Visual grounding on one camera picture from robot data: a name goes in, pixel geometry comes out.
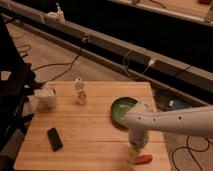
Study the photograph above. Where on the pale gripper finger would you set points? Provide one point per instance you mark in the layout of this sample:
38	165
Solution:
132	155

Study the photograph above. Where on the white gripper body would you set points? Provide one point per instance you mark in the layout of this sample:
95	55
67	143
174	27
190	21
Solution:
138	139

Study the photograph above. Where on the red pepper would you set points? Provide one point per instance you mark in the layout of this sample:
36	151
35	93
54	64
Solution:
143	159

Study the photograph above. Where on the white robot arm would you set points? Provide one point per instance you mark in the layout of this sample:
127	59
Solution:
196	121

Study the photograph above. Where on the green bowl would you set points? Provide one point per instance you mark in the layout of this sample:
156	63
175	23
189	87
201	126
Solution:
119	108

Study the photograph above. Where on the blue power box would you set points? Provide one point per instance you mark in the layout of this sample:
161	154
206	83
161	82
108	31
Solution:
177	104

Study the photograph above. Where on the clear plastic bottle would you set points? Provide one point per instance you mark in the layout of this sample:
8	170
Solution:
81	94

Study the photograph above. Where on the black phone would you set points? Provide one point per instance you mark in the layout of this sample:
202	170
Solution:
54	139

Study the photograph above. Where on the white cup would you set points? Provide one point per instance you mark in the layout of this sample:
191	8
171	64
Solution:
47	96

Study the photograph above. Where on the grey metal rail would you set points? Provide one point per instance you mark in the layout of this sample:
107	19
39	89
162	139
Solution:
174	52

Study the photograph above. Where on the white clamp on rail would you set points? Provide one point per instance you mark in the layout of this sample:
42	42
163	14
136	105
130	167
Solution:
58	15

